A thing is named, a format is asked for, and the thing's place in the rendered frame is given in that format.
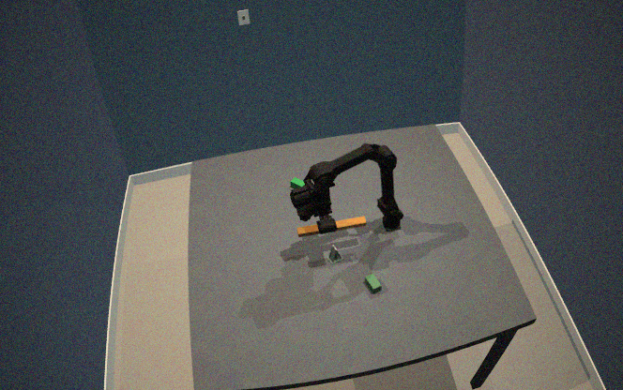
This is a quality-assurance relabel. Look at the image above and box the orange bar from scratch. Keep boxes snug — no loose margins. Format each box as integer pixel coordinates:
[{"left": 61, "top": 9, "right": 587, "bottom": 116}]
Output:
[{"left": 296, "top": 217, "right": 367, "bottom": 237}]

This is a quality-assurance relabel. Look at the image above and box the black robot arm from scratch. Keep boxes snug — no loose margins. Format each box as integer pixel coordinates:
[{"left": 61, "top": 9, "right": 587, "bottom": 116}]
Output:
[{"left": 290, "top": 143, "right": 403, "bottom": 232}]

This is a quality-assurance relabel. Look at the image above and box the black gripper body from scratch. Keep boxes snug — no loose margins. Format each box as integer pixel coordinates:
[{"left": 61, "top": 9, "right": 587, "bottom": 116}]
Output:
[{"left": 313, "top": 198, "right": 337, "bottom": 234}]

